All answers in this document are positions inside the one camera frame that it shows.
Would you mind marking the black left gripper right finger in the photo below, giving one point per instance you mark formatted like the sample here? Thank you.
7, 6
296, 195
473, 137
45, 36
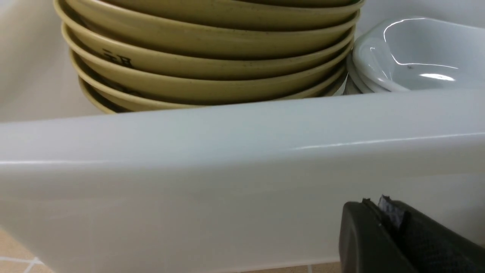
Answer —
429, 246

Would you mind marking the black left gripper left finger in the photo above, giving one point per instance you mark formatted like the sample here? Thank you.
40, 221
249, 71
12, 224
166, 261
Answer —
365, 243

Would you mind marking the white dish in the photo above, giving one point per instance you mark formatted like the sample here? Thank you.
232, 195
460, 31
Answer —
419, 53

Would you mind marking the yellow noodle bowl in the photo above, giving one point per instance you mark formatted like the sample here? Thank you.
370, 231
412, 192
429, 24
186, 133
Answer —
261, 15

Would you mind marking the large white plastic tub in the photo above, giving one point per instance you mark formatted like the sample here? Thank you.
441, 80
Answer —
224, 189

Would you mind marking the stack of white dishes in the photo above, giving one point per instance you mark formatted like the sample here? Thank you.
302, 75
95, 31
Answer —
357, 82

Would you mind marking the stack of yellow bowls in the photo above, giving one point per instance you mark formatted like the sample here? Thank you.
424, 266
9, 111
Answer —
125, 77

